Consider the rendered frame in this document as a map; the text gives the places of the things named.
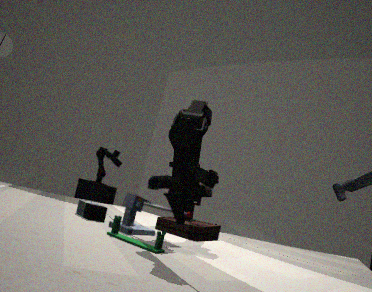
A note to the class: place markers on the green u-shaped bracket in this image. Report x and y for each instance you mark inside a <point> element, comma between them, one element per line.
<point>155,249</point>

